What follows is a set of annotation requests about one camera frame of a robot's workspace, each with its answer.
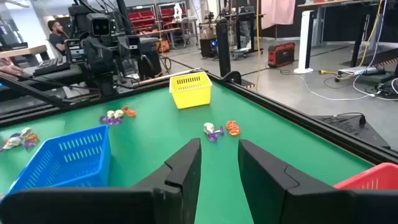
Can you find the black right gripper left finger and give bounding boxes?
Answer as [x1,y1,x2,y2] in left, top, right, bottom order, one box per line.
[0,138,202,224]

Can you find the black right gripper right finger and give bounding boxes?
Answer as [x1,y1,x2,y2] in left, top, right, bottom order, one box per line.
[238,139,398,224]

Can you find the green table mat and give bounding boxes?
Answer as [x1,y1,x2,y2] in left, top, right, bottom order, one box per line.
[0,79,376,224]

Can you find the person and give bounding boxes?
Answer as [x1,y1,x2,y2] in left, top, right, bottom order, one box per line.
[46,19,71,57]

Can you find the black keyboard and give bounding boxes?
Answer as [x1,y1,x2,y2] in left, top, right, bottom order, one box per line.
[32,57,72,77]

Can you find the red bin rack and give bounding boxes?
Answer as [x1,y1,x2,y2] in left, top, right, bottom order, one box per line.
[127,4,158,34]
[157,1,187,30]

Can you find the orange tool bag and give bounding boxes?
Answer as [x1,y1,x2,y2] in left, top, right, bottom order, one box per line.
[154,39,171,54]

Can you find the wooden desk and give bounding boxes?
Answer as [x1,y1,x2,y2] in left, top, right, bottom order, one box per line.
[0,44,48,60]

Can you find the person's hand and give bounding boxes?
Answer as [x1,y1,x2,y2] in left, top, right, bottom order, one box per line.
[0,57,25,77]

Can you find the yellow plastic basket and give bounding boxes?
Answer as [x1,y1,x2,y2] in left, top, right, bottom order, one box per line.
[169,71,214,110]

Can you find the black perforated computer tower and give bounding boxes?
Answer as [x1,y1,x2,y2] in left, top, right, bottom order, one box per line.
[312,112,392,150]

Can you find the red plastic basket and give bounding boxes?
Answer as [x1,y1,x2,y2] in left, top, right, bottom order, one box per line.
[333,162,398,190]

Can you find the black computer blue lights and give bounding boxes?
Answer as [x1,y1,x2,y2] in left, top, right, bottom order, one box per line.
[199,36,218,58]

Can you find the blue plastic basket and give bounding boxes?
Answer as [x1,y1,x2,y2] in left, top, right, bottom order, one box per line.
[6,124,112,195]

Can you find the black pole stand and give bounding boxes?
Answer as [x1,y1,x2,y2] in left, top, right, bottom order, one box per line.
[215,17,243,85]

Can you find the red black power station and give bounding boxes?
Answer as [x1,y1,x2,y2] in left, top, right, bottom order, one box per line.
[267,42,296,68]

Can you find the grey power strip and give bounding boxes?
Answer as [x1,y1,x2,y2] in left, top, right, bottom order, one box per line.
[337,65,387,78]

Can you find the white tower fan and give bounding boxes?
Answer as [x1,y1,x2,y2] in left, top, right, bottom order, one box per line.
[293,10,315,75]

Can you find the pink cloth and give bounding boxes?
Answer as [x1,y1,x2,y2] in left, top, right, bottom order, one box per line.
[260,0,297,30]

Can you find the black standing desk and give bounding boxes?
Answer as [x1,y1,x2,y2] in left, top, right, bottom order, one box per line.
[297,0,398,68]

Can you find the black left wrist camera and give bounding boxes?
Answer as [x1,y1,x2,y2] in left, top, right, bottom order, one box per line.
[86,13,112,37]

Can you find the black table frame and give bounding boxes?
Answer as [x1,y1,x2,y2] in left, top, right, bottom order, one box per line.
[0,67,398,166]

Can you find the white floor cable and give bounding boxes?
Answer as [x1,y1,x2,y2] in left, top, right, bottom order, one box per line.
[295,73,382,102]

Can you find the yellow cord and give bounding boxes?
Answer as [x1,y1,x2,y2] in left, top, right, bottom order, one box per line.
[357,0,385,68]

